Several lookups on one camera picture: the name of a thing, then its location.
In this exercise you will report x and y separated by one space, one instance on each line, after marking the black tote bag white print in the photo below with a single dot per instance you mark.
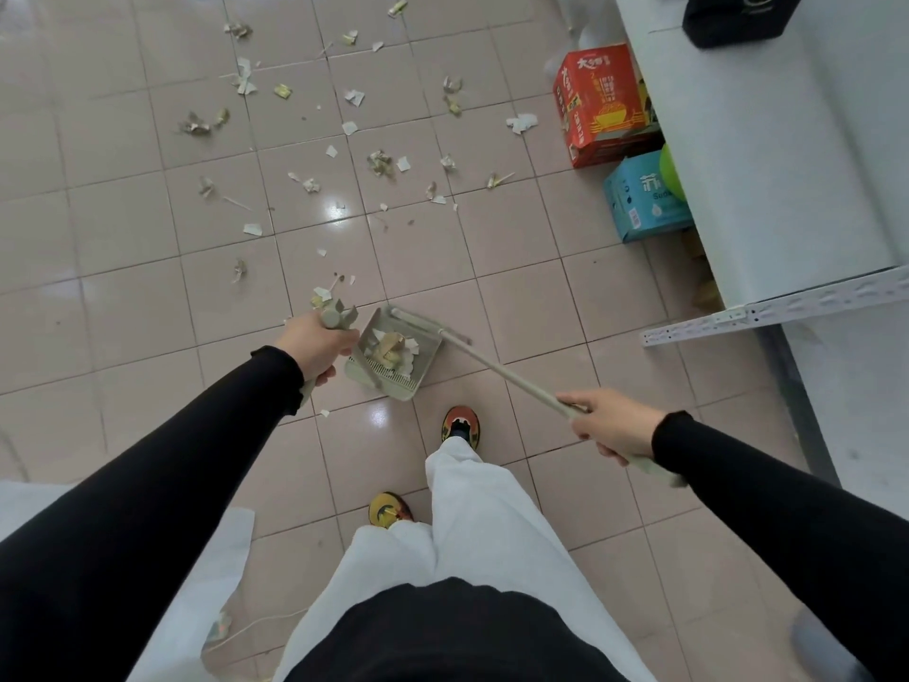
738 21

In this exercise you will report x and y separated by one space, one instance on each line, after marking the person's red right shoe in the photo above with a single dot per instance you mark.
460 422

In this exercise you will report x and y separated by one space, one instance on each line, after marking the green ball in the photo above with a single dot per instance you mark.
671 173

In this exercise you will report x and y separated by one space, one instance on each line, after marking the blue cardboard box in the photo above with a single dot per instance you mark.
639 202

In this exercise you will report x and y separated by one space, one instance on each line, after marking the white metal shelf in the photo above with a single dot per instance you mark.
767 170

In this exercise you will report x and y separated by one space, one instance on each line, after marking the person's black top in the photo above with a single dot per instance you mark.
447 639

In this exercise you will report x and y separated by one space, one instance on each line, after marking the person's left forearm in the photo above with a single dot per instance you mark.
142 504

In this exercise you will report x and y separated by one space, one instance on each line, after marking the person's left hand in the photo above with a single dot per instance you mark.
312 348

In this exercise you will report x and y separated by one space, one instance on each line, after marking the red cardboard box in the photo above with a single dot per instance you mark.
600 99

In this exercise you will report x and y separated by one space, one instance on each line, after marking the grey-green dustpan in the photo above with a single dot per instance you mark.
398 387

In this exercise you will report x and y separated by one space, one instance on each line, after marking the person's right hand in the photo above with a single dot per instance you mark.
618 426

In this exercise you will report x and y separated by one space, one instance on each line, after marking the person's right forearm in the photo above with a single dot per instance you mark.
795 518

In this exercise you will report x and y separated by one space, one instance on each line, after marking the person's yellow left shoe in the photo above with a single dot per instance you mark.
389 509

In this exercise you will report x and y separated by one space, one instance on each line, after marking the person's white trousers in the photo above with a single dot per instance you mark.
490 518

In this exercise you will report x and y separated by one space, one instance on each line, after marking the grey-green broom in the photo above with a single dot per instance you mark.
504 371

